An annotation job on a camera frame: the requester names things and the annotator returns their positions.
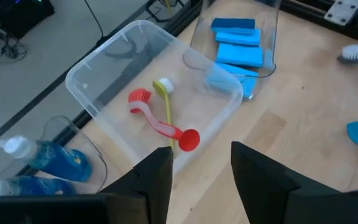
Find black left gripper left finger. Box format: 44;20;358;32
0;146;174;224

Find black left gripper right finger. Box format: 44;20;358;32
231;141;358;224

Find blue dish soap bottle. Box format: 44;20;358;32
0;175;78;199
0;134;93;183

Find red suction cup dish brush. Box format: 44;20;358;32
127;87;201;153

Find light blue sponge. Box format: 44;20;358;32
206;62;260;100
214;29;262;47
215;42;264;68

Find green dish brush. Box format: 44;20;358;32
152;77;177;160

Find dark blue sponge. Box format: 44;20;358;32
210;17;257;32

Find clear deep plastic bin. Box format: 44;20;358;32
64;19;245;175

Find grey dish brush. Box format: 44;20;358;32
336;44;358;87

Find computer tower blue lights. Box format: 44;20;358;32
0;0;56;40

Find clear plastic handled tray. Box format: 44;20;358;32
0;114;109;196
181;0;283;101

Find silver metal frame bracket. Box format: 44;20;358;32
323;0;358;27

